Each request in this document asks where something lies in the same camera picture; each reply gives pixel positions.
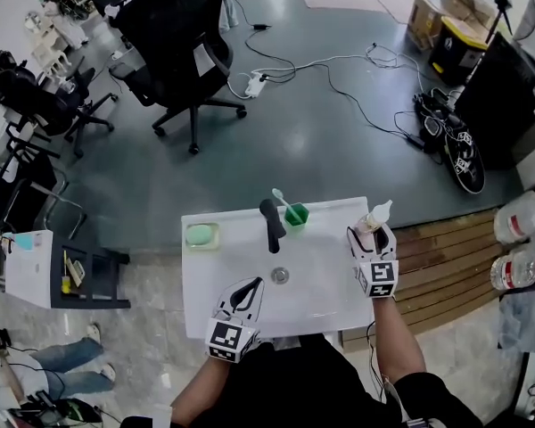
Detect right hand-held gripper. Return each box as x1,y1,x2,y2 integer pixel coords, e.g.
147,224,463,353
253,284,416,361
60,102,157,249
346,222,401,300

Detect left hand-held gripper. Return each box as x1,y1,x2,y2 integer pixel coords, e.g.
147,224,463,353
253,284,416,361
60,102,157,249
203,276,266,365

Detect pink clear bottle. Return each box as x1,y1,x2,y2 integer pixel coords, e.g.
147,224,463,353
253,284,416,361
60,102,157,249
353,199,394,241

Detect person's right forearm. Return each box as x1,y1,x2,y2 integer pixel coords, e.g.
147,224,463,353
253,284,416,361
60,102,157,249
372,294,428,385

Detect person's left forearm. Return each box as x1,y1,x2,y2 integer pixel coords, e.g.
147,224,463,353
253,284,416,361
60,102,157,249
169,356,247,424

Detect pale soap dish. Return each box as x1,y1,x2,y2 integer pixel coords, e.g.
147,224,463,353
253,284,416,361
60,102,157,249
184,221,221,251

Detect white sink basin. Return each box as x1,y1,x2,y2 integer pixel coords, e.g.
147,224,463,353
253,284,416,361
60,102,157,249
180,195,376,341

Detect wooden slat platform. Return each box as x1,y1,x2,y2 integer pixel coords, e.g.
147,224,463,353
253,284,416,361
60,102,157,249
342,209,504,352

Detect green soap bar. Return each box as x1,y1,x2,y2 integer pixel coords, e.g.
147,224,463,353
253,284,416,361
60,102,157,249
185,223,214,246

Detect black faucet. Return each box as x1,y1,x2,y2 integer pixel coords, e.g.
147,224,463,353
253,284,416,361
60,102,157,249
259,198,288,255

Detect person's black clothing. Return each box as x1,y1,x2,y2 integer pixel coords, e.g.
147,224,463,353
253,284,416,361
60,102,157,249
119,331,486,428

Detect black oval tray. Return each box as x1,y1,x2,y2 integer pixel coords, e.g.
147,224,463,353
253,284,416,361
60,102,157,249
442,124,487,195

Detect black open shelf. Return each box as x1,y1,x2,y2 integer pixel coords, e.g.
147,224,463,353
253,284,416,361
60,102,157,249
50,235,132,311

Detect pile of black devices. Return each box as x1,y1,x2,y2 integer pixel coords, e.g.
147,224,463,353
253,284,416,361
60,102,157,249
412,86,464,152

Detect clear water jug red cap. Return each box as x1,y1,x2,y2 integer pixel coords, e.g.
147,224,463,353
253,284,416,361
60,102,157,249
490,242,535,292
493,188,535,245

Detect cream shelf object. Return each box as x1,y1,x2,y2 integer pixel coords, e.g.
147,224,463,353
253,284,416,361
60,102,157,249
66,257,87,282

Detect grey marble block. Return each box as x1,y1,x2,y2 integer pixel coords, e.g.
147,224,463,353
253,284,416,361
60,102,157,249
498,282,535,352

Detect yellow brush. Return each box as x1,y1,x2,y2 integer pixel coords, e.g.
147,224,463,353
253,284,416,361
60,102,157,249
60,251,74,295

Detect large black cabinet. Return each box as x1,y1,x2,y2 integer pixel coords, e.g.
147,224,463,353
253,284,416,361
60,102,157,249
453,30,535,172

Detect white power strip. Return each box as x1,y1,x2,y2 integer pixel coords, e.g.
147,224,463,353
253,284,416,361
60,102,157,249
243,70,268,98

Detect black bin yellow lid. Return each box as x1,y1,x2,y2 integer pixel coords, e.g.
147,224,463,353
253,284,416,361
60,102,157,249
428,14,490,87

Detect white side cabinet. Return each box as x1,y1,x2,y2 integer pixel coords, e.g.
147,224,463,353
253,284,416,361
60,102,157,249
0,227,55,310

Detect pinkish floor rug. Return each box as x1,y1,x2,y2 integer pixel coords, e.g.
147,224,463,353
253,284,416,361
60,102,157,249
359,0,416,26

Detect flat cardboard box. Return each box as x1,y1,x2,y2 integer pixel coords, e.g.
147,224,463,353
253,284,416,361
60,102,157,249
440,0,497,25

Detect small black office chair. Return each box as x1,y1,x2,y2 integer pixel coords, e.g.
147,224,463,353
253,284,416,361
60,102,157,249
0,66,118,159

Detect white desk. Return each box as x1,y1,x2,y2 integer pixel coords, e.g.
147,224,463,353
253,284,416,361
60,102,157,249
0,0,93,82

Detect black floor cable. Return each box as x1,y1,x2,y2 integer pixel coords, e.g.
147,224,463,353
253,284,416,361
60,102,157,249
243,23,427,149

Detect white floor cable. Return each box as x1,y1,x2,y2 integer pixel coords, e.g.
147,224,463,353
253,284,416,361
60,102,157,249
226,42,433,100

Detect black metal frame chair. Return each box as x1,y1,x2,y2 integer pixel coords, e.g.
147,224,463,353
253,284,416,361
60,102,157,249
0,148,89,241

